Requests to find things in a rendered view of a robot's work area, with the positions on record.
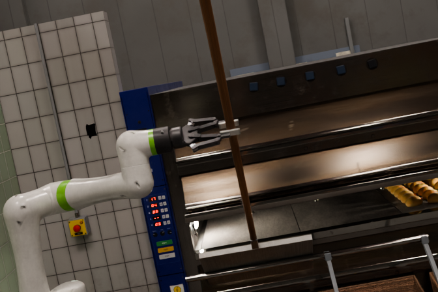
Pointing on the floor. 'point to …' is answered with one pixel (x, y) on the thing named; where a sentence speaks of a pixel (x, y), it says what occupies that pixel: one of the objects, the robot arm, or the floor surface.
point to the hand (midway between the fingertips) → (229, 128)
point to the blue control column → (136, 108)
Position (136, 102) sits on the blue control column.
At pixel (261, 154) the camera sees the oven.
